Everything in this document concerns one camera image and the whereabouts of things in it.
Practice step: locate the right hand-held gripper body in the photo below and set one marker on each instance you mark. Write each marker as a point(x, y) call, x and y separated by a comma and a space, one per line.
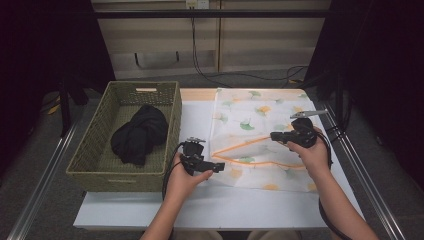
point(305, 133)

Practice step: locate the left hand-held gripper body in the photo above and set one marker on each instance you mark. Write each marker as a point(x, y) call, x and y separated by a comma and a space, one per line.
point(191, 155)

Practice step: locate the white leaf-print mesh laundry bag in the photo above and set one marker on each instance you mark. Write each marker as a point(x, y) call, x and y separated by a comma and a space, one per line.
point(253, 113)

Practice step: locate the black cloth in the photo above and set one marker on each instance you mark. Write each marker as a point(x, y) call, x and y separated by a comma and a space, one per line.
point(140, 135)

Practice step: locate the green woven basket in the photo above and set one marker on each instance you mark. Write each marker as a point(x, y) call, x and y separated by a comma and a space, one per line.
point(100, 166)

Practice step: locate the person's right hand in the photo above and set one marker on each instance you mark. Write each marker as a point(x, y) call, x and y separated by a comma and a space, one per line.
point(315, 158)

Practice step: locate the person's left hand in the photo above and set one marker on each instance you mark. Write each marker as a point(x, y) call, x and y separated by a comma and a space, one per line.
point(181, 185)

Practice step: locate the white board sheet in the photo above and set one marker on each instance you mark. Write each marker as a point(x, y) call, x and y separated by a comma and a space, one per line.
point(233, 210)

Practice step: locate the black metal stand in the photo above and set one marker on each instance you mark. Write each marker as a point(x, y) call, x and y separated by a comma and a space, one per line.
point(339, 100)
point(65, 110)

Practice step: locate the person's right leg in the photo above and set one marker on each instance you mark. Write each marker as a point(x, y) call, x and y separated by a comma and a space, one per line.
point(275, 236)

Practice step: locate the dark curtain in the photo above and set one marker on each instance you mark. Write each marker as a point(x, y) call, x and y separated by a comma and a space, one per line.
point(40, 50)
point(383, 66)

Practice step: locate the yellow floor tape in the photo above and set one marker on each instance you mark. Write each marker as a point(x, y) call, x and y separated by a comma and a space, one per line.
point(53, 109)

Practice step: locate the white wall outlet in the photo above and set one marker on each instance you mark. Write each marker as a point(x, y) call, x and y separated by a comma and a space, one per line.
point(197, 3)

